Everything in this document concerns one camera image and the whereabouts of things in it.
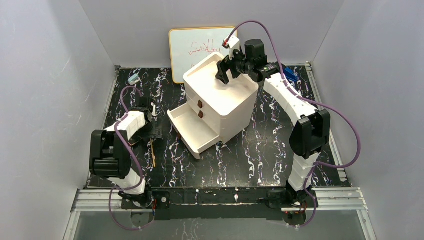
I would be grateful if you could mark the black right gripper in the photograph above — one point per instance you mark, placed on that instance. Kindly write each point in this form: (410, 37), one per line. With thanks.
(230, 66)

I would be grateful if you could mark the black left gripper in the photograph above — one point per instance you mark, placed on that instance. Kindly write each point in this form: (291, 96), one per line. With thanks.
(156, 128)

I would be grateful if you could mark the thin wooden makeup pencil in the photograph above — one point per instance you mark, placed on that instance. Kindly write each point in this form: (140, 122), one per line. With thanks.
(153, 157)

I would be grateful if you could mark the white drawer organizer box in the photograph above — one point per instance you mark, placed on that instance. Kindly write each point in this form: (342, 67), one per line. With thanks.
(226, 108)

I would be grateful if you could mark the white bottom drawer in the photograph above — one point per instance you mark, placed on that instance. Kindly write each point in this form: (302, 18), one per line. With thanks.
(195, 133)

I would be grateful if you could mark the black compact powder case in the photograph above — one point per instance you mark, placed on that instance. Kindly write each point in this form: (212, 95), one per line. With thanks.
(133, 143)

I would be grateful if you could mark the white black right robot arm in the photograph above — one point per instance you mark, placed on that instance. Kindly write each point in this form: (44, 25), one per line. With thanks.
(311, 127)

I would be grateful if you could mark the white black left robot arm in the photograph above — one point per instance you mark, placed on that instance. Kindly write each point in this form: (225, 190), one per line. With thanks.
(109, 157)

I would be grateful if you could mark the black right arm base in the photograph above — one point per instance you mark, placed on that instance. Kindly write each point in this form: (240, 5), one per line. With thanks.
(288, 197)

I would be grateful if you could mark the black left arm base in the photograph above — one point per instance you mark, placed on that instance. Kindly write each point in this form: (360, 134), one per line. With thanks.
(150, 199)

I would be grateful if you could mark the light blue small stapler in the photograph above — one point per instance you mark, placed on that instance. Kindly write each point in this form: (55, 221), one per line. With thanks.
(134, 79)

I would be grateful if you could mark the blue black stapler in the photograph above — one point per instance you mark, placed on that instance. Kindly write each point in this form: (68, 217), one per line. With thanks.
(290, 75)

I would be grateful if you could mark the yellow framed whiteboard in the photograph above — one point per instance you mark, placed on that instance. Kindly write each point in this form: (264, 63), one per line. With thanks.
(189, 46)

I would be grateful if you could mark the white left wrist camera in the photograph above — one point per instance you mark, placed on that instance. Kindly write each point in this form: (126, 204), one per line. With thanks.
(153, 110)

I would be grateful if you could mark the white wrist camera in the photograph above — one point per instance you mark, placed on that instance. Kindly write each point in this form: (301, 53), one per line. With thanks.
(153, 110)
(231, 43)

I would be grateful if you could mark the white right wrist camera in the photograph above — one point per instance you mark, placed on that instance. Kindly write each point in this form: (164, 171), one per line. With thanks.
(231, 43)

